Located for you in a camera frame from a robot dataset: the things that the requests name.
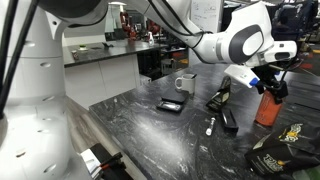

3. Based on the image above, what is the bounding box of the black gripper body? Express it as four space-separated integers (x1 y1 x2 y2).
255 63 284 86

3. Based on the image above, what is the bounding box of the orange monster can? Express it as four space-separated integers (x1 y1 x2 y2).
254 89 283 127

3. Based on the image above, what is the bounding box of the black digital scale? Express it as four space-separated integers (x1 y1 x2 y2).
155 89 190 113

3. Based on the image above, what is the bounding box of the black glasses case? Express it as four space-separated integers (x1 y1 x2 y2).
219 108 240 131

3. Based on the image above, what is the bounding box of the white marker pen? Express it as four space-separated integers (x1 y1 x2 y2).
205 116 217 137

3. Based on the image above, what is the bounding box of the black bag with yellow print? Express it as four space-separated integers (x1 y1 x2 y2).
244 122 320 176

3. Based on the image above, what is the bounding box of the white ceramic mug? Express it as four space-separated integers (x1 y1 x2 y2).
174 73 198 96

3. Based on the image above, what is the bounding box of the white whiteboard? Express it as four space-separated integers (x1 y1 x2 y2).
189 0 224 34

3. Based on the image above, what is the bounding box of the green packet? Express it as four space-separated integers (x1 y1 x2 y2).
293 166 320 180

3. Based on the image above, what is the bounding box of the white spray bottle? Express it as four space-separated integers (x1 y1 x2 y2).
147 31 155 47

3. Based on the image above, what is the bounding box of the white cabinet with dark top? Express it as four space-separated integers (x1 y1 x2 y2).
62 39 169 111

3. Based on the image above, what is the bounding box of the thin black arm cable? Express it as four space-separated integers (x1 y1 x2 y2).
146 0 214 39

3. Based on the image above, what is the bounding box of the thick black cable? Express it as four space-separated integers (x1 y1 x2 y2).
0 0 39 119
0 0 19 94

